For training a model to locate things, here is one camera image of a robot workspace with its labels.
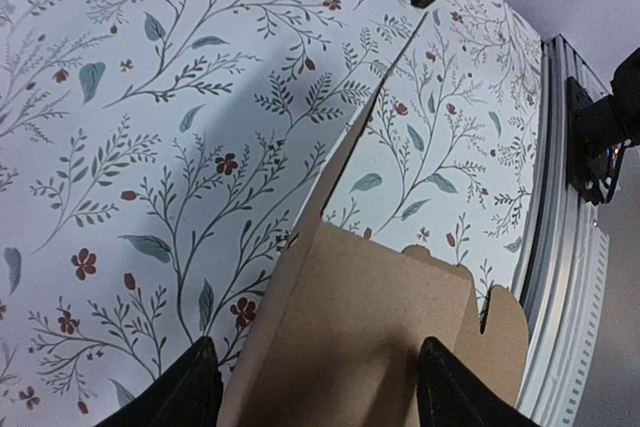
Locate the aluminium front rail base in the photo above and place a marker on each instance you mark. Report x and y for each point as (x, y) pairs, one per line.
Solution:
(561, 277)

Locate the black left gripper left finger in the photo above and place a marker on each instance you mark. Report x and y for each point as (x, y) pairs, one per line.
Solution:
(188, 393)

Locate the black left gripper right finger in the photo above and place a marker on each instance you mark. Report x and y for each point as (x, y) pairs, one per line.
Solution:
(449, 394)

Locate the floral patterned table mat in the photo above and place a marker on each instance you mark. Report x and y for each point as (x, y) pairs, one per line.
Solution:
(155, 155)

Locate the brown cardboard box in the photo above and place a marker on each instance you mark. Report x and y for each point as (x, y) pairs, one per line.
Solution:
(380, 297)

